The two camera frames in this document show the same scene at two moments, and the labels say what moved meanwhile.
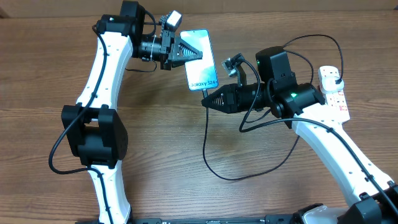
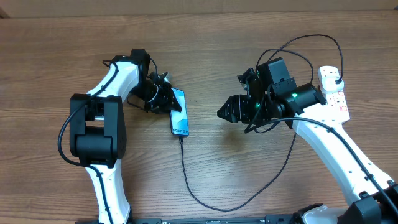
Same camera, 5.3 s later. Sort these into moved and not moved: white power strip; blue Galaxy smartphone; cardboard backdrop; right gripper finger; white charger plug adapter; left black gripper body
Moved: left black gripper body; right gripper finger; blue Galaxy smartphone
Not moved: cardboard backdrop; white charger plug adapter; white power strip
